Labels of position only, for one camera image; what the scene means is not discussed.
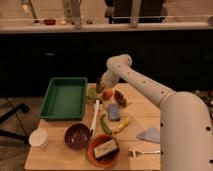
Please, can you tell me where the white paper cup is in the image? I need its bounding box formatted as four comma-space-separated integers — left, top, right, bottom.
29, 128, 49, 148

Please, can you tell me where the orange cup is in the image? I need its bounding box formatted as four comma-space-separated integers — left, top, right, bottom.
102, 88, 113, 101

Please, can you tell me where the green pepper pod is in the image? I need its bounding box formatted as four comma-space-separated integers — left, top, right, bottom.
100, 115, 112, 135

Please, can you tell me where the beige sponge block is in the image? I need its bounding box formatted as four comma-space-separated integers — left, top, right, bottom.
93, 139, 118, 159

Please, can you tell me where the green cup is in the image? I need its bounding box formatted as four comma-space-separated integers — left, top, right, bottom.
87, 87, 98, 103

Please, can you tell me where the orange terracotta bowl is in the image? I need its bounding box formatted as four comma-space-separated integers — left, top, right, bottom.
86, 134, 120, 168

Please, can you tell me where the red bowl on counter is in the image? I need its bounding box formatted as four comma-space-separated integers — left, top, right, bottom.
44, 18, 56, 25

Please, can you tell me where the black office chair base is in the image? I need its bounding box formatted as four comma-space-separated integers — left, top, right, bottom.
0, 103, 29, 144

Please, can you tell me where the grey folded cloth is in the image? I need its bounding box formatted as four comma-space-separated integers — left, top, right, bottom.
136, 127, 160, 143

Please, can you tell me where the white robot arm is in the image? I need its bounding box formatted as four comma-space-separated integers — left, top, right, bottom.
101, 54, 213, 171

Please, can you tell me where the dark purple bowl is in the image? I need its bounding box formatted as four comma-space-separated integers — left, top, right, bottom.
64, 123, 91, 150

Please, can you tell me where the silver fork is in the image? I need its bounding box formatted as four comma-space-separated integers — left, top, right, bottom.
128, 150, 160, 157

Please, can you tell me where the brown pine cone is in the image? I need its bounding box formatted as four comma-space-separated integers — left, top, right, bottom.
114, 90, 127, 108

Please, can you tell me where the green plastic tray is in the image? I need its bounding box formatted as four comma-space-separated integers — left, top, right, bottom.
40, 77, 87, 121

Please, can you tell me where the blue sponge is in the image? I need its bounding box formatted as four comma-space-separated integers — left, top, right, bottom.
108, 104, 120, 121

